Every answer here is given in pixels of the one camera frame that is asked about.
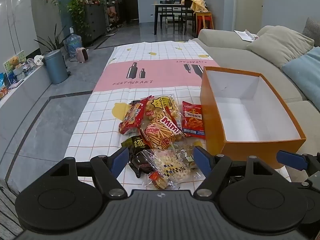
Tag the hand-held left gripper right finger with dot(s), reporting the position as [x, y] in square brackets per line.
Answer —
[202, 160]

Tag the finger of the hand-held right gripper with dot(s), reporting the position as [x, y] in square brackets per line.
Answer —
[291, 158]

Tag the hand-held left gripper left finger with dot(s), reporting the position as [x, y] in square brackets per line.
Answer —
[121, 160]

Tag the clear green print snack packet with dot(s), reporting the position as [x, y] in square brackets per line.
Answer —
[186, 155]

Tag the dark snack packet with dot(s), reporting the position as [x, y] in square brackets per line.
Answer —
[141, 162]

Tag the dark green bottle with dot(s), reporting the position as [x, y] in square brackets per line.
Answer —
[136, 142]

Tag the clear puffed ball packet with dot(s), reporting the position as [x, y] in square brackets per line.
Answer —
[170, 165]

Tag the red spicy strip packet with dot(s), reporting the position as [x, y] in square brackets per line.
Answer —
[192, 120]

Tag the small red label snack packet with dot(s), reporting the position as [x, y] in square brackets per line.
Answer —
[158, 180]

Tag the striped stick snack packet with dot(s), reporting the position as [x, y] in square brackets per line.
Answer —
[160, 132]

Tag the orange cardboard box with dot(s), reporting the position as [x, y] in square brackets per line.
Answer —
[240, 110]

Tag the yellow label clear snack packet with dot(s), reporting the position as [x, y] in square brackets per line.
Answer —
[160, 103]

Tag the light blue cushion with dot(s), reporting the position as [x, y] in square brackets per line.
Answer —
[305, 75]

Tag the checkered pink printed tablecloth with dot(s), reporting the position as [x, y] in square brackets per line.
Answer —
[150, 80]

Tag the beige sofa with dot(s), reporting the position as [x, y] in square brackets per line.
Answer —
[237, 55]

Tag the small pink heater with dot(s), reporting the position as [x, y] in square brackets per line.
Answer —
[82, 55]

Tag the blue grey trash bin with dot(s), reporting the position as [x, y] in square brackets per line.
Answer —
[56, 67]

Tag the beige cushion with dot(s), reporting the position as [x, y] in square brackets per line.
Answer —
[280, 45]

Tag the grey media console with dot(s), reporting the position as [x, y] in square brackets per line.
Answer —
[25, 87]

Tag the grey striped mat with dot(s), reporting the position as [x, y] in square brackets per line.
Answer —
[7, 205]

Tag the large water bottle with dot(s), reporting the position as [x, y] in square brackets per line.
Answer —
[73, 43]

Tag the grey cushion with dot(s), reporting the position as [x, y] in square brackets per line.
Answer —
[312, 30]

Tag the white paper sheets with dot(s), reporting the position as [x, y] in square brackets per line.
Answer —
[245, 35]

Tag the snake plant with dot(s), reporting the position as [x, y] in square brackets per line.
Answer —
[53, 42]

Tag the dark grey cabinet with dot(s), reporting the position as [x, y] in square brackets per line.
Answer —
[95, 22]

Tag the orange stool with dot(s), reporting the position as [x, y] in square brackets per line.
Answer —
[205, 17]

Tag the bear photo card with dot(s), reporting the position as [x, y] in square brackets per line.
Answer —
[13, 65]

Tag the dark dining chair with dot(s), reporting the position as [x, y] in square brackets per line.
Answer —
[186, 17]
[167, 12]

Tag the shoe rack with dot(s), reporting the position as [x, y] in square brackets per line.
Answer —
[112, 15]

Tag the yellow cloth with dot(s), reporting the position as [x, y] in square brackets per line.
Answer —
[197, 5]

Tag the dark dining table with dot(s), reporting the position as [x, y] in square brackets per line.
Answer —
[170, 6]

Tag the dark doorway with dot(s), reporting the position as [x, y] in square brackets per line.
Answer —
[132, 2]

